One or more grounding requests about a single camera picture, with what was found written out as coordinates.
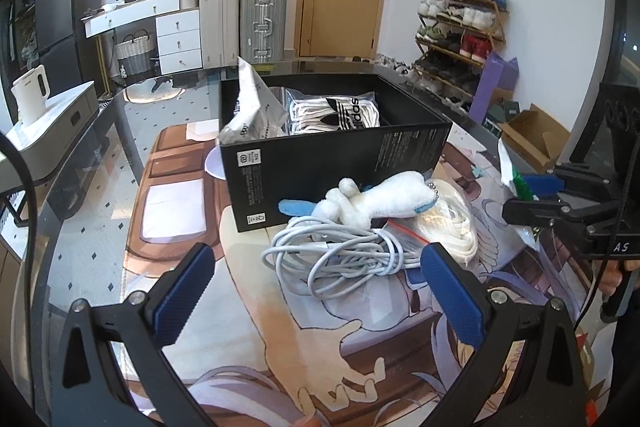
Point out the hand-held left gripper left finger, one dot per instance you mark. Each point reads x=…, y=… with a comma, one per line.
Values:
x=184, y=294

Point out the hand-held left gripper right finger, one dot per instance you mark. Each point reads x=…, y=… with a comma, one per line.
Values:
x=452, y=294

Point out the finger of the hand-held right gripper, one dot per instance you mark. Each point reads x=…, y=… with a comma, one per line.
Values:
x=545, y=187
x=540, y=213

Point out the green white medicine packet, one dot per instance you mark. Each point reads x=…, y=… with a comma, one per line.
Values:
x=507, y=167

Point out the white blue plush toy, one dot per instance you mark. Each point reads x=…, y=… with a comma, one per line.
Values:
x=390, y=198

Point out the black cardboard box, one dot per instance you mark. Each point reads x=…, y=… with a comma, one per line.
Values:
x=325, y=179

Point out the white grey printed pouch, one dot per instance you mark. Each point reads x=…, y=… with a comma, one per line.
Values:
x=250, y=107

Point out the white shoelaces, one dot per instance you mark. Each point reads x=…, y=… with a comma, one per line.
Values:
x=330, y=112

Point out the person's right hand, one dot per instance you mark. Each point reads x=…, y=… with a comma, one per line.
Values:
x=607, y=279

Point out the open brown cardboard box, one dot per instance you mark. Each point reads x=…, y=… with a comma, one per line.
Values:
x=540, y=142

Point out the small green box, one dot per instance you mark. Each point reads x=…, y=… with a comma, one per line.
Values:
x=502, y=114

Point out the printed cartoon table mat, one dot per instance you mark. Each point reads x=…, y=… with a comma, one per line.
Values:
x=280, y=347

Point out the purple yoga mat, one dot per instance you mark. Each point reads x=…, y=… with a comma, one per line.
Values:
x=492, y=87

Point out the wooden shoe rack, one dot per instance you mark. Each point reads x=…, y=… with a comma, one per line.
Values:
x=497, y=32

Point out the rows of shoes on rack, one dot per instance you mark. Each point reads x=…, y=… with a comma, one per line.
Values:
x=465, y=17

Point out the pile of shoes on floor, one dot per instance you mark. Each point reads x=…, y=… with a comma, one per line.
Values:
x=400, y=67

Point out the white round rug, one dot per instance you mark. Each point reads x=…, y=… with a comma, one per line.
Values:
x=155, y=93

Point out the grey side cabinet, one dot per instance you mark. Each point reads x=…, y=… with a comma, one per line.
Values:
x=55, y=127

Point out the grey woven basket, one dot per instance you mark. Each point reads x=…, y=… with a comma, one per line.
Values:
x=134, y=59

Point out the white electric kettle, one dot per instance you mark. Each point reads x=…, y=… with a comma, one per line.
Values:
x=29, y=97

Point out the white vanity desk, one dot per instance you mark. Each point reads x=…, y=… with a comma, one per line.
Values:
x=175, y=42

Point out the white suitcase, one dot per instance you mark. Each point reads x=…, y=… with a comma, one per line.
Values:
x=219, y=27

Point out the silver suitcase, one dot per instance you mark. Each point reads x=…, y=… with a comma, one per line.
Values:
x=262, y=24

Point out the dark grey fridge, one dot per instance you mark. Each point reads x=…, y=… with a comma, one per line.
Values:
x=67, y=7

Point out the black glass cabinet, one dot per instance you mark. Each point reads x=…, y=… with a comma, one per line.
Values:
x=25, y=17

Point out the black metal frame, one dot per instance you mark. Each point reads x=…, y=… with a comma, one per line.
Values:
x=615, y=112

